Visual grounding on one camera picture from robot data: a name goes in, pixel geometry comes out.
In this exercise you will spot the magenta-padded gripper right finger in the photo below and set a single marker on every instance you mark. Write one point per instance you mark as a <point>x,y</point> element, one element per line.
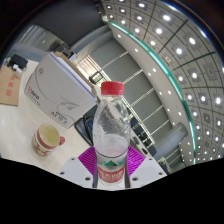
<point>146,171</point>

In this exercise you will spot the small black device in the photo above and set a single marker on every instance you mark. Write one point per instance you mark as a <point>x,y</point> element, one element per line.
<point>16,62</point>

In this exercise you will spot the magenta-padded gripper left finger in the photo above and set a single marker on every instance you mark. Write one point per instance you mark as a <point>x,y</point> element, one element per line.
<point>76,171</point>

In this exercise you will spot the red floral ceramic mug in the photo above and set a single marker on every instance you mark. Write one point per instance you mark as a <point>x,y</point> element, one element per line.
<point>45,140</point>

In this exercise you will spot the row of black chairs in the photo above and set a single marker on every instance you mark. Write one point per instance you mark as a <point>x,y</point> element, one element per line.
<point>143,135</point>

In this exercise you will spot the round ceiling lights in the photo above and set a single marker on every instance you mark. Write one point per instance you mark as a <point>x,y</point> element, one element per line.
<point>166,17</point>

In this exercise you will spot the clear red-capped water bottle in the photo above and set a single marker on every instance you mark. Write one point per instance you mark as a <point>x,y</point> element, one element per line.
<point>111,140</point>

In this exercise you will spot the brown paper envelope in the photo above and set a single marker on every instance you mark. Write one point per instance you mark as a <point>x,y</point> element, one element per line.
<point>8,86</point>

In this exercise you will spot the white paper ream box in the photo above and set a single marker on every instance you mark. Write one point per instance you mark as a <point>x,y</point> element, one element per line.
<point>56,90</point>

